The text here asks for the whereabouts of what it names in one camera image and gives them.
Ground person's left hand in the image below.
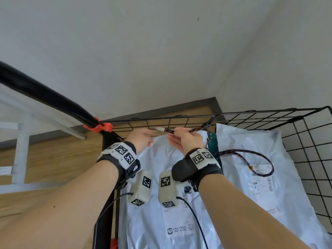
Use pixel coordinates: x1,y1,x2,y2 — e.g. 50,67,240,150
126,128,156,155

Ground person's right hand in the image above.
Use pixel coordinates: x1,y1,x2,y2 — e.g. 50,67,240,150
166,127,205,157

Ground black red braided bungee cord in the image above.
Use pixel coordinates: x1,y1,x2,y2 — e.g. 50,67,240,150
154,123,275,178

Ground teal mailer parcel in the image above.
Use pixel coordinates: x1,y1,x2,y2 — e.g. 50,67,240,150
207,132,222,169

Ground white mailer parcel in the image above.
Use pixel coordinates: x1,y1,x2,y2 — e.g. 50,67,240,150
118,135,223,249
215,123,332,249

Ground black wire cart basket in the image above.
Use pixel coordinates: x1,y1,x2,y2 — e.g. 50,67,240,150
0,61,332,249

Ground person's right forearm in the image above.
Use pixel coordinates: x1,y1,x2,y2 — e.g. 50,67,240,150
198,173,311,249

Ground person's left forearm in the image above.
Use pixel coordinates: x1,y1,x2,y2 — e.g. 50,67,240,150
0,159,120,249

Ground white marble-top side table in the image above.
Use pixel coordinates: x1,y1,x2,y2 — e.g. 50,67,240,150
0,83,87,195

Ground black wrist strap white markers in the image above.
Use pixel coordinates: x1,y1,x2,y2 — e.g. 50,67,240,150
172,148,224,192
97,141,141,190

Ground white wrist camera with markers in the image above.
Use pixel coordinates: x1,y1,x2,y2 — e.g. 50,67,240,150
127,169,154,207
158,169,192,209

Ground thin black camera cable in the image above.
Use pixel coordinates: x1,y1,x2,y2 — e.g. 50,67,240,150
176,196,209,249
94,192,134,231

